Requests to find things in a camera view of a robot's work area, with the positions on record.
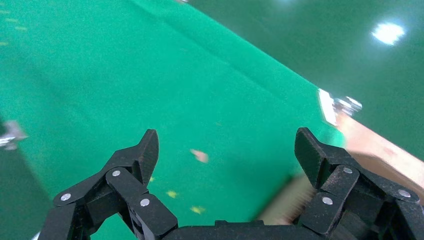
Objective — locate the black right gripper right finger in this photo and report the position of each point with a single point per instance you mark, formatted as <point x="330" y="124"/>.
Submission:
<point x="334" y="185"/>

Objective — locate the small brown cardboard scrap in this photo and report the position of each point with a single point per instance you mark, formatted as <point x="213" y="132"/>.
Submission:
<point x="199" y="155"/>

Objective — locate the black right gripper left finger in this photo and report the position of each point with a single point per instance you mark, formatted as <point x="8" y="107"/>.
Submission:
<point x="126" y="188"/>

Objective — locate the silver binder clip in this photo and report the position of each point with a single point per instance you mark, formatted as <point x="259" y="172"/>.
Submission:
<point x="344" y="106"/>

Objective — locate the green table cloth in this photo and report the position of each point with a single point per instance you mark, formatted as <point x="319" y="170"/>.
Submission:
<point x="132" y="82"/>

